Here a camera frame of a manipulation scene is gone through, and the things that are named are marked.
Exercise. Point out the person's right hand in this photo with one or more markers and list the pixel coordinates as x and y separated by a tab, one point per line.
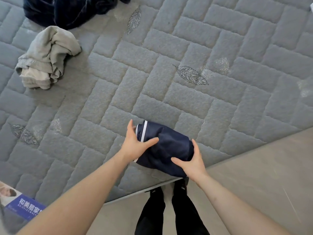
194	167

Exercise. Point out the person's left hand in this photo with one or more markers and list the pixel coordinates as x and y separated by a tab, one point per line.
132	148

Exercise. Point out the person's right thumb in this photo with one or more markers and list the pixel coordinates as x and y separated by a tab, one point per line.
180	161

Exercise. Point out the person's left thumb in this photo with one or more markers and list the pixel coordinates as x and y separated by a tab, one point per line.
149	143

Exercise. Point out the navy garment white stripe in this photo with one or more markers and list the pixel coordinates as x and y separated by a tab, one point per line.
166	149

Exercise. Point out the person's left forearm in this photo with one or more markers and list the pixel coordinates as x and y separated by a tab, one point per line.
73	200

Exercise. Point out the person's right forearm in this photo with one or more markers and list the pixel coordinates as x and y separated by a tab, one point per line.
239	208

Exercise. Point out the person's black right shoe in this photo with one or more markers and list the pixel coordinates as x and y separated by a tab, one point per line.
180	184

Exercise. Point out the person's black shoe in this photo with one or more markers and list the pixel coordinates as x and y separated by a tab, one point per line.
153	192
180	184

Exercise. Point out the person's black left shoe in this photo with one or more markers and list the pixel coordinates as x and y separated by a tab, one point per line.
153	192

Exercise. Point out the person's black trousers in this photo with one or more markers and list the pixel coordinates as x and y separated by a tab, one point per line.
168	212

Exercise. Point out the grey quilted mattress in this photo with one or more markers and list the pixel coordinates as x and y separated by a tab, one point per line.
156	90

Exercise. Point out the crumpled beige grey cloth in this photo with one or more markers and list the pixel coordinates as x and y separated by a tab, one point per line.
45	58

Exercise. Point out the blue white mattress label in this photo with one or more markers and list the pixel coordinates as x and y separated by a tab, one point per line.
18	203

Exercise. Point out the dark navy velvet garment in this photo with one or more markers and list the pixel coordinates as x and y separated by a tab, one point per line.
66	9

